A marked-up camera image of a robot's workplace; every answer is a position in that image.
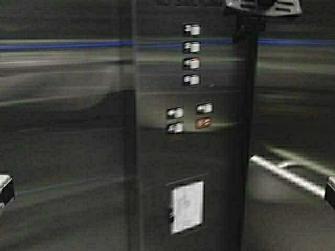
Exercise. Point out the elevator floor button three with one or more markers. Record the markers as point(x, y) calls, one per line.
point(191, 64)

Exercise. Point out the door close button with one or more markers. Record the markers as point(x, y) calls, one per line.
point(203, 108)

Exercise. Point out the elevator floor button two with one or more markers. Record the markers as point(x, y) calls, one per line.
point(191, 47)

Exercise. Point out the white certificate panel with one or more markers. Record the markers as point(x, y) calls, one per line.
point(187, 203)

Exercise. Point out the steel elevator handrail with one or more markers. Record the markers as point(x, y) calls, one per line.
point(293, 179)

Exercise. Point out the elevator floor button four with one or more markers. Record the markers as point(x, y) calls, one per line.
point(191, 79)

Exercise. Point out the door open button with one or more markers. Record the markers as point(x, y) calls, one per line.
point(174, 113)

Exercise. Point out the robot base right corner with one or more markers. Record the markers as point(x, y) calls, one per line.
point(330, 192)

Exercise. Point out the robot base left corner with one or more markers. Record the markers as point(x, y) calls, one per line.
point(7, 190)

